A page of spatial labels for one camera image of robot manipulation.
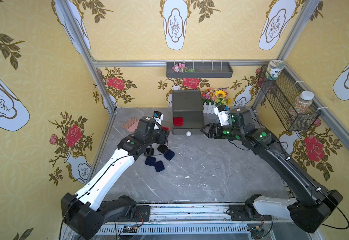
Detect small circuit board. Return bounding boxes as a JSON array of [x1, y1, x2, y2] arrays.
[[122, 225, 139, 234]]

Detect aluminium front rail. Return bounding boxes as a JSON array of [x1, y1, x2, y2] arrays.
[[63, 203, 316, 226]]

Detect flower pot white fence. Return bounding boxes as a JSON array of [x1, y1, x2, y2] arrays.
[[201, 88, 231, 114]]

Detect small pink flowers on shelf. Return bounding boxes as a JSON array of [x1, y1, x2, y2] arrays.
[[172, 63, 195, 73]]

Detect grey top drawer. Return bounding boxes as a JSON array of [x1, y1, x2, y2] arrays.
[[172, 111, 205, 135]]

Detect three-drawer storage cabinet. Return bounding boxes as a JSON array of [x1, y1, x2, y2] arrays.
[[172, 90, 203, 112]]

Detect pink small dustpan brush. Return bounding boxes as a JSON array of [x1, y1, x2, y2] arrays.
[[122, 118, 139, 133]]

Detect black brooch box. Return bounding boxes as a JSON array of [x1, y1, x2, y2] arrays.
[[158, 145, 169, 154], [145, 148, 154, 157]]

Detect decorated jar with lid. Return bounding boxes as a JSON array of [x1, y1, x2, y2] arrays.
[[264, 60, 285, 80]]

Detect black wire wall basket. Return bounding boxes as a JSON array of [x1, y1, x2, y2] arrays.
[[257, 66, 321, 132]]

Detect blue brooch box left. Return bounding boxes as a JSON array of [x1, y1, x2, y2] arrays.
[[145, 156, 156, 167]]

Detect blue brooch box bottom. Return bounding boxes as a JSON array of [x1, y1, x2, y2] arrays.
[[154, 161, 165, 173]]

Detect black brooch box right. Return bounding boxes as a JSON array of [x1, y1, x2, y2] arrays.
[[158, 145, 169, 154]]

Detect clear jar white lid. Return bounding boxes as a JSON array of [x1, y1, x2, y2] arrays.
[[293, 91, 315, 115]]

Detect grey wall shelf tray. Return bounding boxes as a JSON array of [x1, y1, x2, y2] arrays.
[[166, 60, 233, 79]]

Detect blue brooch box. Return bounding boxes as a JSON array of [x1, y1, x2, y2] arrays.
[[154, 161, 165, 173], [145, 156, 156, 167], [164, 150, 175, 161]]

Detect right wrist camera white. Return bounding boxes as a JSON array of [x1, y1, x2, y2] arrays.
[[217, 105, 231, 126]]

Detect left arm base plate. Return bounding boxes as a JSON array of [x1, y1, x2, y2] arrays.
[[133, 205, 151, 223]]

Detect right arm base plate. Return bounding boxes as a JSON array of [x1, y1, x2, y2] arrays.
[[226, 205, 272, 221]]

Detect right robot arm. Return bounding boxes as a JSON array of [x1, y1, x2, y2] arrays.
[[200, 109, 343, 234]]

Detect blue brooch box right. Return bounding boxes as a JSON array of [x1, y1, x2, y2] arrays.
[[164, 150, 175, 161]]

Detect black brooch box left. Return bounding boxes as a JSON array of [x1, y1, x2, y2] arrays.
[[145, 148, 154, 157]]

